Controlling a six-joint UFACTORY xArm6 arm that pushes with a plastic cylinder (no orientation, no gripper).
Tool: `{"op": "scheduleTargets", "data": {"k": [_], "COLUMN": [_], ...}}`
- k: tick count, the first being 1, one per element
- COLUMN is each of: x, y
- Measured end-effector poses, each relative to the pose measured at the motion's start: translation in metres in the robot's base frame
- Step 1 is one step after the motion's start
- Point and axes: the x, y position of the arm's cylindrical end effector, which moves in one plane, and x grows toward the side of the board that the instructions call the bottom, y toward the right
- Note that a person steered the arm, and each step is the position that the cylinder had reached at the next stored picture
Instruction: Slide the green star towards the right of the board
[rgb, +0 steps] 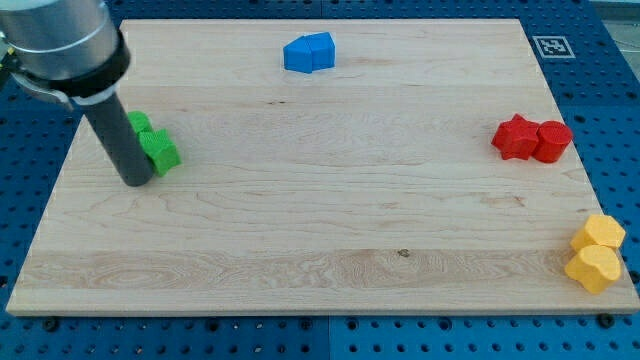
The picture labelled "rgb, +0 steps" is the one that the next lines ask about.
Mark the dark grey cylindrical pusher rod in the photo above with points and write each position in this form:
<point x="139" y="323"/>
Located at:
<point x="112" y="127"/>

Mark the red cylinder block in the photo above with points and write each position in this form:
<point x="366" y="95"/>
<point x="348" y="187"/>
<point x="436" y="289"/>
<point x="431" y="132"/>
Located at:
<point x="553" y="139"/>

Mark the wooden board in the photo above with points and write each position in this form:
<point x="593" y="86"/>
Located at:
<point x="371" y="187"/>

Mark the yellow hexagon block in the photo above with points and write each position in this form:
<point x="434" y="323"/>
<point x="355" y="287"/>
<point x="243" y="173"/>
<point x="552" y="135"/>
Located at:
<point x="599" y="229"/>

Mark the white fiducial marker tag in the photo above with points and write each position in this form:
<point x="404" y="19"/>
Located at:
<point x="553" y="47"/>

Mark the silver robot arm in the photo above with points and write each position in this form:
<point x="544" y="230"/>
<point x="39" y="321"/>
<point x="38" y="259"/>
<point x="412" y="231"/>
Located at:
<point x="70" y="52"/>

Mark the yellow heart block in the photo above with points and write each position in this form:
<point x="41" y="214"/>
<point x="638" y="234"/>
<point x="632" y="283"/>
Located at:
<point x="595" y="267"/>

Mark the green star block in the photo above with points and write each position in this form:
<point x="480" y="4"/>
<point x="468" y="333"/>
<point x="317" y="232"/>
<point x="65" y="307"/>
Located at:
<point x="161" y="150"/>

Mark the red star block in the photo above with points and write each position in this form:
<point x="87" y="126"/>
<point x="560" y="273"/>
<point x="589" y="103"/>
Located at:
<point x="516" y="138"/>

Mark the blue cube block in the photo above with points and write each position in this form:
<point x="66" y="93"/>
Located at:
<point x="322" y="49"/>

